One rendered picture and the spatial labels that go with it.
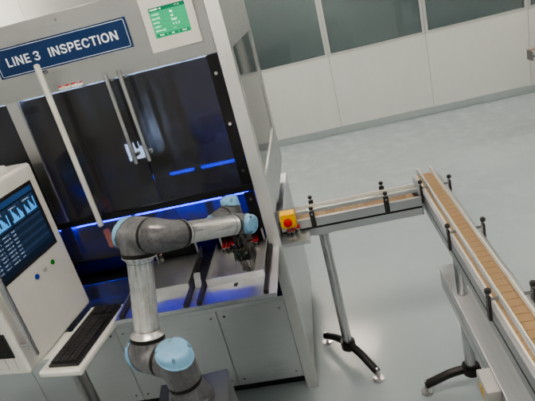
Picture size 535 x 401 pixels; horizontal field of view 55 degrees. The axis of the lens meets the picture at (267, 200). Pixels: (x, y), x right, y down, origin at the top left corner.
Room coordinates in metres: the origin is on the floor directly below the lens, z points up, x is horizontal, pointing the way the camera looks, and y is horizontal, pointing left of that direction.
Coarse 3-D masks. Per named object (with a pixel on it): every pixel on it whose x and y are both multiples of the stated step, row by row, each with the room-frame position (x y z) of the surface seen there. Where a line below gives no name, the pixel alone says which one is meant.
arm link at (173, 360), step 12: (156, 348) 1.40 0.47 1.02; (168, 348) 1.39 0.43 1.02; (180, 348) 1.38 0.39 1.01; (192, 348) 1.41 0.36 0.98; (156, 360) 1.37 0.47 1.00; (168, 360) 1.34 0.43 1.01; (180, 360) 1.34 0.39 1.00; (192, 360) 1.37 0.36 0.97; (156, 372) 1.38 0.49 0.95; (168, 372) 1.34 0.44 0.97; (180, 372) 1.34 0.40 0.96; (192, 372) 1.35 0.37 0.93; (168, 384) 1.35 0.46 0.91; (180, 384) 1.33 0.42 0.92; (192, 384) 1.34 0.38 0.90
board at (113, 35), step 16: (64, 32) 2.26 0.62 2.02; (80, 32) 2.25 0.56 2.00; (96, 32) 2.24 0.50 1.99; (112, 32) 2.23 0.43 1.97; (128, 32) 2.23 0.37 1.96; (16, 48) 2.30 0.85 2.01; (32, 48) 2.29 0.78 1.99; (48, 48) 2.28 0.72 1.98; (64, 48) 2.27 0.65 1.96; (80, 48) 2.26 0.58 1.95; (96, 48) 2.25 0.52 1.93; (112, 48) 2.24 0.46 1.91; (0, 64) 2.31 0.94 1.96; (16, 64) 2.30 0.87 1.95; (32, 64) 2.29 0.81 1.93; (48, 64) 2.28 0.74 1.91
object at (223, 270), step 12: (264, 240) 2.26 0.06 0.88; (216, 252) 2.23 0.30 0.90; (264, 252) 2.14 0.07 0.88; (216, 264) 2.14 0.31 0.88; (228, 264) 2.11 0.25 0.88; (240, 264) 2.08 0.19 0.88; (264, 264) 1.97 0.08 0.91; (216, 276) 2.03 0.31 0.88; (228, 276) 1.95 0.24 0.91; (240, 276) 1.94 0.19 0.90; (252, 276) 1.93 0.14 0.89
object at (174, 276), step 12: (156, 264) 2.31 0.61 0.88; (168, 264) 2.27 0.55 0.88; (180, 264) 2.24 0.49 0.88; (192, 264) 2.21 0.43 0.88; (156, 276) 2.18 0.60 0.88; (168, 276) 2.15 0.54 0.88; (180, 276) 2.12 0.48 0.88; (192, 276) 2.05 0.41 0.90; (156, 288) 2.06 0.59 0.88; (168, 288) 1.99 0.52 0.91; (180, 288) 1.98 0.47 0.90
